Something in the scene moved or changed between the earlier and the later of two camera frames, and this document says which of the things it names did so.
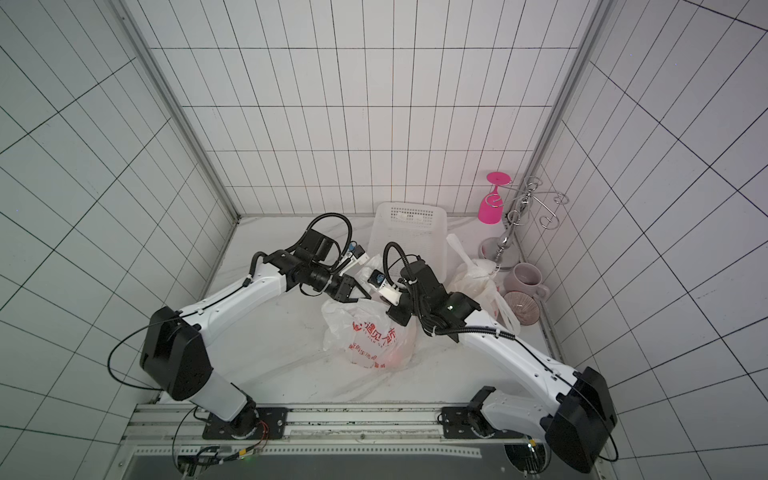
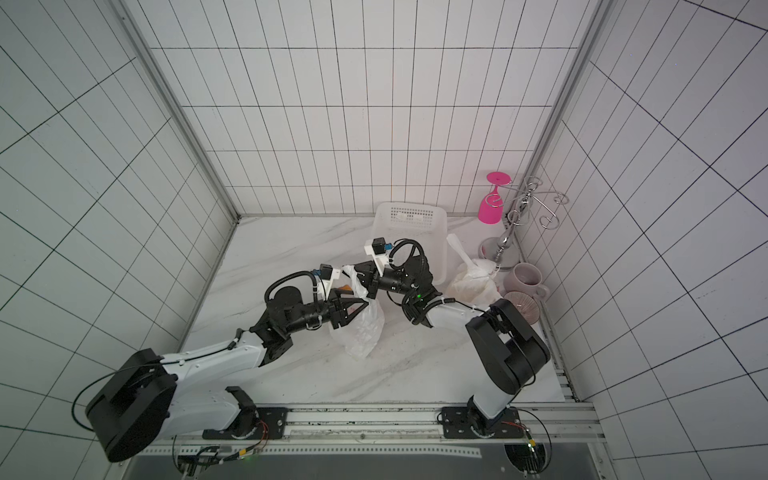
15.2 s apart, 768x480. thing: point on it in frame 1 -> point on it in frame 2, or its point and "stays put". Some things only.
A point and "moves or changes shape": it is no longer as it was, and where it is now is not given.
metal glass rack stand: [501, 250] stays put
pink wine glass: [490, 207] stays put
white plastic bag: [364, 331] moves or changes shape
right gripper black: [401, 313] -> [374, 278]
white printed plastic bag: [476, 279] stays put
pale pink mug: [526, 277] stays put
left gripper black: [342, 293] -> [339, 310]
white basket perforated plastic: [409, 228] stays put
